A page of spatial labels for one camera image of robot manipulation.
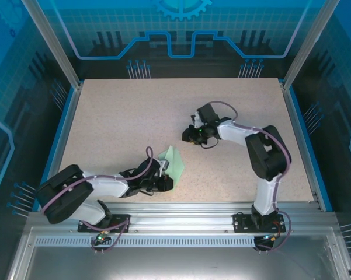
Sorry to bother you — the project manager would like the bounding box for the light green paper sheet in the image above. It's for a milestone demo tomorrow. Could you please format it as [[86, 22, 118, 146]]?
[[157, 145, 185, 193]]

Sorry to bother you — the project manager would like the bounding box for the grey metal tray panel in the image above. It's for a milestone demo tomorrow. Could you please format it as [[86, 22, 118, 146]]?
[[5, 226, 351, 280]]

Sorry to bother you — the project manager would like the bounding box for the blue table edge trim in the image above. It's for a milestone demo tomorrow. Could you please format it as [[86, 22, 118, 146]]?
[[289, 87, 334, 213], [31, 86, 77, 212]]

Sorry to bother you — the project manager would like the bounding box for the thin black wire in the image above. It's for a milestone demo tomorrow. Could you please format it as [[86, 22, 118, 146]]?
[[140, 186, 158, 198], [200, 136, 220, 149]]

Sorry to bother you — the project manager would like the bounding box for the long aluminium mounting rail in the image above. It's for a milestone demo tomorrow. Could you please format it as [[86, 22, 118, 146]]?
[[27, 201, 336, 234]]

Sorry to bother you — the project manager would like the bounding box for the slotted metal cable duct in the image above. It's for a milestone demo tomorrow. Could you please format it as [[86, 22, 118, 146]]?
[[34, 236, 259, 246]]

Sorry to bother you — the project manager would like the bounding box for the cable connector with green light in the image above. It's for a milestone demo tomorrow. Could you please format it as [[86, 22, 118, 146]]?
[[261, 232, 282, 243], [95, 230, 110, 244]]

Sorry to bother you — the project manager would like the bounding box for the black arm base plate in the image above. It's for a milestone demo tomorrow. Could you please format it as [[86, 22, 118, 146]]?
[[77, 213, 131, 233], [232, 212, 287, 233]]

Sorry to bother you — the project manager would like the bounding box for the aluminium side rail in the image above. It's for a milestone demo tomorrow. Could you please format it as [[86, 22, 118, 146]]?
[[280, 81, 322, 211], [43, 83, 85, 211]]

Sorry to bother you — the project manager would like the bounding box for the aluminium frame post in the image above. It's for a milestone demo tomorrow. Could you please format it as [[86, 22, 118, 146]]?
[[282, 0, 342, 90], [21, 0, 84, 90]]

